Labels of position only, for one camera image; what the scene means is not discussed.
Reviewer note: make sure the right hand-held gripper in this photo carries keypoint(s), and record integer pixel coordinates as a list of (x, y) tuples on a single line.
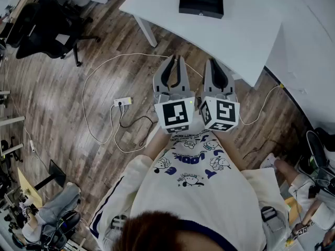
[(225, 111)]

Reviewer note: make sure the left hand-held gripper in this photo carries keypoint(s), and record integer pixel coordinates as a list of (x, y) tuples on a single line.
[(176, 114)]

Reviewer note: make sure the black box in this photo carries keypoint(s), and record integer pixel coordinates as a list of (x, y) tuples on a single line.
[(201, 9)]

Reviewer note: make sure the person's right forearm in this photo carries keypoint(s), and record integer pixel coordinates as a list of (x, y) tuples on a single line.
[(227, 150)]

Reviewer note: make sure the person's left forearm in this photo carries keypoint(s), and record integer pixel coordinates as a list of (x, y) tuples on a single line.
[(157, 145)]

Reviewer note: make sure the white power strip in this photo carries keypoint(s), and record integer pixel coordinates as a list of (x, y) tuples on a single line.
[(123, 101)]

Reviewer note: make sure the white table leg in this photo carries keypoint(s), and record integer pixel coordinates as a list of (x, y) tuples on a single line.
[(146, 30)]

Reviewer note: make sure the cream printed t-shirt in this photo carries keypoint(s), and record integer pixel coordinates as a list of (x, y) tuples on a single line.
[(196, 197)]

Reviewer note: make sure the black office chair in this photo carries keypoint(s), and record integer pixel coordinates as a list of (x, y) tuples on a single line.
[(44, 30)]

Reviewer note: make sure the small white adapter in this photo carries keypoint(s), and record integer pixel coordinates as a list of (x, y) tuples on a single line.
[(32, 146)]

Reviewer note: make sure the yellow wooden desk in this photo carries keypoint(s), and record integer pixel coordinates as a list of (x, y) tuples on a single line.
[(27, 187)]

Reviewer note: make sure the white desk frame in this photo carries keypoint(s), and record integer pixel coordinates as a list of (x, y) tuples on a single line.
[(11, 120)]

